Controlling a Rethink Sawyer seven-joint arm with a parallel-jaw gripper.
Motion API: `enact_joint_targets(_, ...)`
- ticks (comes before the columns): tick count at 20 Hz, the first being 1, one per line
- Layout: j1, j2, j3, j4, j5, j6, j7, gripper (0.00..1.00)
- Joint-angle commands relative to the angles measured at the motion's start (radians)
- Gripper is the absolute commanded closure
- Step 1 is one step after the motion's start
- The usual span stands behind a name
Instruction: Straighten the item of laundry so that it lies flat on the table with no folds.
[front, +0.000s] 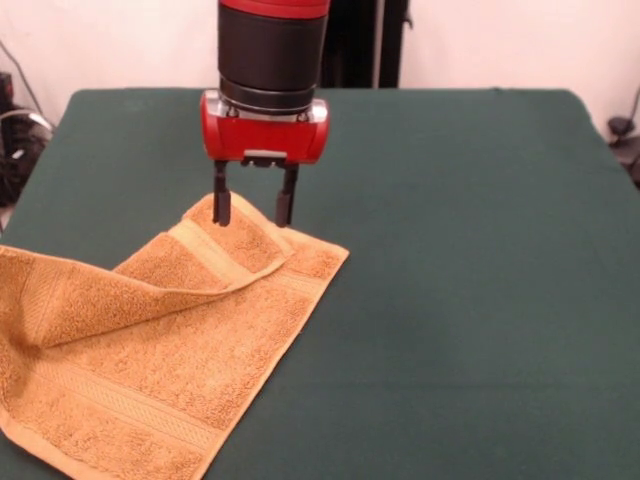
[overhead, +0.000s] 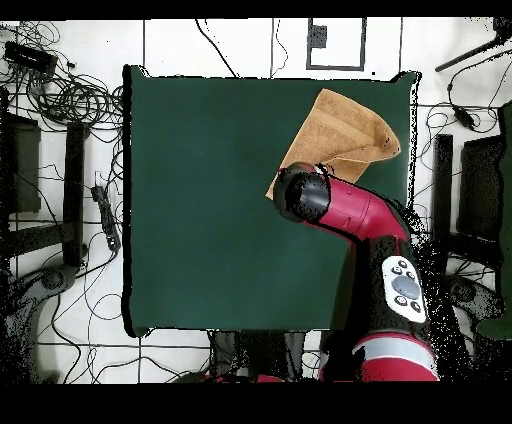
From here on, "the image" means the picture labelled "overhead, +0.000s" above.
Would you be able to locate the black rectangular box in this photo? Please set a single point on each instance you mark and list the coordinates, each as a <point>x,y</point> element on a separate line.
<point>30,57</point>

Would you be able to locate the grey square floor frame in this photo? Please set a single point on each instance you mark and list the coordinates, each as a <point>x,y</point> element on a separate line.
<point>363,44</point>

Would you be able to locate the dark flat panel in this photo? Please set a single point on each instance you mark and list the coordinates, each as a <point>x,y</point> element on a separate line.
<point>26,168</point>
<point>480,188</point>

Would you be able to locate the black power strip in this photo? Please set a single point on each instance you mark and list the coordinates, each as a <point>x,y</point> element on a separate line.
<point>107,220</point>

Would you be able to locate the black upright post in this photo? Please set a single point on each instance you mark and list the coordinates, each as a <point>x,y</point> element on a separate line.
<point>443,180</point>
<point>74,192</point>

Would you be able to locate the black rod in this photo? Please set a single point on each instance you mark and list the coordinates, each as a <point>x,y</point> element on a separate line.
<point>472,54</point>

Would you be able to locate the tan terry towel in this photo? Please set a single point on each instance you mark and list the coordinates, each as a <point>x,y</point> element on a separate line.
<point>340,132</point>

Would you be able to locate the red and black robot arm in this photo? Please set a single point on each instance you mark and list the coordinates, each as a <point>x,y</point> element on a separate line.
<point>352,208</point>

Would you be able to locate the black stand base foot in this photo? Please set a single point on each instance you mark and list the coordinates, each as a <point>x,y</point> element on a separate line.
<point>476,298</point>
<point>52,278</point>

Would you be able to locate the black power adapter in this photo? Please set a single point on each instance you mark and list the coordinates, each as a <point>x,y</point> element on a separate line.
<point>464,118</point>

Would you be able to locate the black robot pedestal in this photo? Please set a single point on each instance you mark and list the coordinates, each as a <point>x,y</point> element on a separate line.
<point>260,356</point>

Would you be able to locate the dark green table cloth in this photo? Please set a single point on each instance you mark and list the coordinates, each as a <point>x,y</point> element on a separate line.
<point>200,200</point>

